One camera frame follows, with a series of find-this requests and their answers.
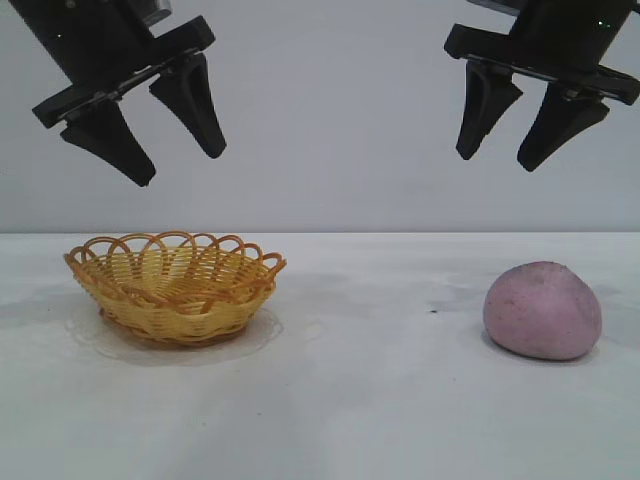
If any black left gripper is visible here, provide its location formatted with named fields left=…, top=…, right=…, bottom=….
left=9, top=0, right=227, bottom=189

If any yellow woven wicker basket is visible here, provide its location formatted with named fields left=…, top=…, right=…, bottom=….
left=63, top=230, right=288, bottom=349

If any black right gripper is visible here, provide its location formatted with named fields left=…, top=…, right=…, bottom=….
left=443, top=0, right=640, bottom=173

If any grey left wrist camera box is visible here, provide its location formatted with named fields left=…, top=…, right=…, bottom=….
left=142, top=0, right=175, bottom=27

